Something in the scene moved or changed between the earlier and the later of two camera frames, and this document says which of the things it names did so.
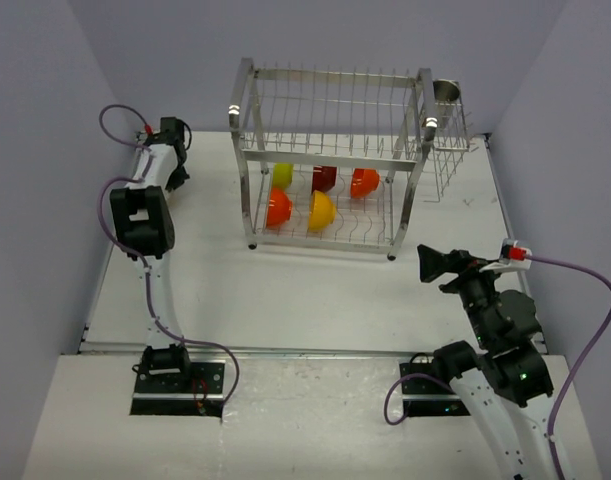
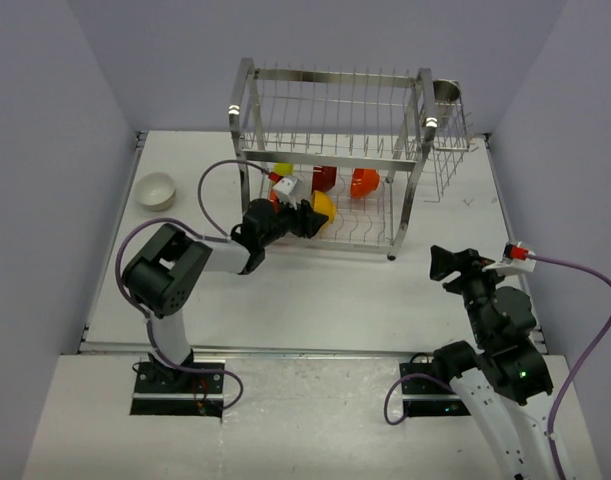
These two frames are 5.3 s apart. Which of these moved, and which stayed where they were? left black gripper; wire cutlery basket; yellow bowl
Moved: left black gripper
Stayed: wire cutlery basket; yellow bowl
